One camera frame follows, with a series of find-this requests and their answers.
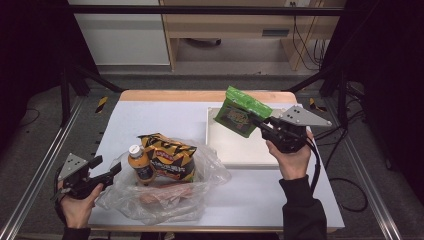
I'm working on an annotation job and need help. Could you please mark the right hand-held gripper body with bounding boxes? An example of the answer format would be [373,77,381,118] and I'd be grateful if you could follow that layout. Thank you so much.
[261,104,333,154]

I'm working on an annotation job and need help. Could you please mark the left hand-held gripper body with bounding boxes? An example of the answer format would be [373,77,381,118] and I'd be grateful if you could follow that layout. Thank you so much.
[54,153,103,201]

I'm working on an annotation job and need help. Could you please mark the green snack packet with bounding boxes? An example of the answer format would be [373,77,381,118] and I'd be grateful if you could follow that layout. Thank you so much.
[213,85,274,139]

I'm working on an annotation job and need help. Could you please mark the white plastic bin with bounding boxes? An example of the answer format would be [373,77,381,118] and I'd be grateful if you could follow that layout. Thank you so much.
[205,106,297,170]

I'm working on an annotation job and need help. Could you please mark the reddish brown box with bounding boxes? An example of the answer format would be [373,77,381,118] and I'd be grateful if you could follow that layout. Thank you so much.
[138,184,195,207]

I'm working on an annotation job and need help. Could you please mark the black yellow chip bag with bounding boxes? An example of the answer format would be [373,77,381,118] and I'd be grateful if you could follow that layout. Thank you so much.
[137,132,199,184]

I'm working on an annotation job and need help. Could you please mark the clear plastic bag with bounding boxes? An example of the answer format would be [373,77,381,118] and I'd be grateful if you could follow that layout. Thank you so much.
[94,137,232,226]

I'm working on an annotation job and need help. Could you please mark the person's right hand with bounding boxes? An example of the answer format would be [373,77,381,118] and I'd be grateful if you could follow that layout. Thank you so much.
[265,129,315,181]

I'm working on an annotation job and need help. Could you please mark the person's left hand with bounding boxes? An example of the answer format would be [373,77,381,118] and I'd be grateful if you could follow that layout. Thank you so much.
[59,183,105,230]

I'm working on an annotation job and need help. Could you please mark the orange drink bottle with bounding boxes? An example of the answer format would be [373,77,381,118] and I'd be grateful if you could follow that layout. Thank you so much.
[127,144,158,187]

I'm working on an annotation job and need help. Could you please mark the yellow black tape strip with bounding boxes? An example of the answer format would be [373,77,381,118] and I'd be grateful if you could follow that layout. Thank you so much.
[308,97,328,113]
[95,95,110,115]

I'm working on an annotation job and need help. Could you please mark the black metal stand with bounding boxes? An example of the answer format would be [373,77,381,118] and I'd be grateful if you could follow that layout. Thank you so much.
[59,64,125,128]
[282,65,350,130]

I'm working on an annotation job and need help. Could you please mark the white table mat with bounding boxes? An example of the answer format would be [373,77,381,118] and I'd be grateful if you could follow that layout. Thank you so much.
[87,100,346,231]

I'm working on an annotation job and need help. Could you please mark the wooden table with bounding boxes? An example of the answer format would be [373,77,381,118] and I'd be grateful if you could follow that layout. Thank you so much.
[87,89,338,234]

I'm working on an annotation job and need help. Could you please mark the wooden desk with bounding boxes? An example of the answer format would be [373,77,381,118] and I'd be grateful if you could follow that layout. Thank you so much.
[159,0,348,72]

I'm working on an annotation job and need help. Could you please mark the black curtain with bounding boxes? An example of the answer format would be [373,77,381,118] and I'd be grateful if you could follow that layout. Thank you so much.
[0,0,98,161]
[320,0,424,205]

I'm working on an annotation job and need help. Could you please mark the black metal crossbar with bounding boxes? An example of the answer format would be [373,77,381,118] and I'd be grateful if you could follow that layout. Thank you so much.
[65,5,345,17]

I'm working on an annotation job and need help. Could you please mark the white cabinet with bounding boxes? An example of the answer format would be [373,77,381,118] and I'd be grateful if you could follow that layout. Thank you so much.
[67,0,171,66]

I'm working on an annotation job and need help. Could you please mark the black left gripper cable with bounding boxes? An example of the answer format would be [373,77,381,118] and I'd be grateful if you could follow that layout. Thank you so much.
[50,166,68,225]

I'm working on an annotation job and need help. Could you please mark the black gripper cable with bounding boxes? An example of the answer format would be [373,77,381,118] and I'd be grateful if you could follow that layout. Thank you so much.
[304,137,369,214]
[50,166,68,225]

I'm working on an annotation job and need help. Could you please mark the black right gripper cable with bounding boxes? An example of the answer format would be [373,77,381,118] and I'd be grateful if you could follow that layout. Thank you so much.
[304,137,369,214]

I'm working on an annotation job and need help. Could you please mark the aluminium rail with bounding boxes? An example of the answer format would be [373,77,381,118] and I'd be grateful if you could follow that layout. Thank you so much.
[0,95,85,240]
[324,96,403,240]

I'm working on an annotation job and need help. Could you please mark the black floor cables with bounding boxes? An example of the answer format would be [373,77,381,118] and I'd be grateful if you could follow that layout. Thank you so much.
[312,80,367,169]

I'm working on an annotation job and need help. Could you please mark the thin black floor cable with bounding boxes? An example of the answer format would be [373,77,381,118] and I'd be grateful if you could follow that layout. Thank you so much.
[19,107,42,128]

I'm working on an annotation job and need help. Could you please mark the hanging black cables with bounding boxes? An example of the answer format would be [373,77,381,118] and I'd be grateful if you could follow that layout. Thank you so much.
[290,1,330,72]

